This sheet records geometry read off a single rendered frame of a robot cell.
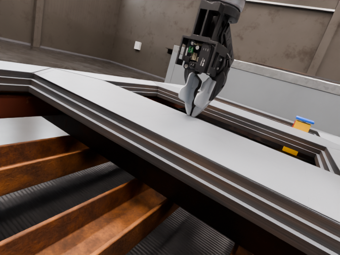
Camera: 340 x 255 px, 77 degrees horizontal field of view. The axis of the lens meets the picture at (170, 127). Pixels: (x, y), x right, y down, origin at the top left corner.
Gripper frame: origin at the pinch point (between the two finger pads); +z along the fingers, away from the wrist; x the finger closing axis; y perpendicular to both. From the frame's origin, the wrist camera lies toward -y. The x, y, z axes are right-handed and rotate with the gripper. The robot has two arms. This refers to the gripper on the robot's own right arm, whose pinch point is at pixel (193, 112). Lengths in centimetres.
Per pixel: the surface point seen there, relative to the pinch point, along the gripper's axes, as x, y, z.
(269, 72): 1, -71, -17
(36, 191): -27.9, 16.0, 30.9
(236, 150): 13.1, 11.2, 0.7
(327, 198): 24.5, 13.8, 0.7
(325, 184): 24.8, 8.8, 0.7
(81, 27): -1061, -714, -55
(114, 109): -5.6, 17.9, 0.7
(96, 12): -1066, -796, -153
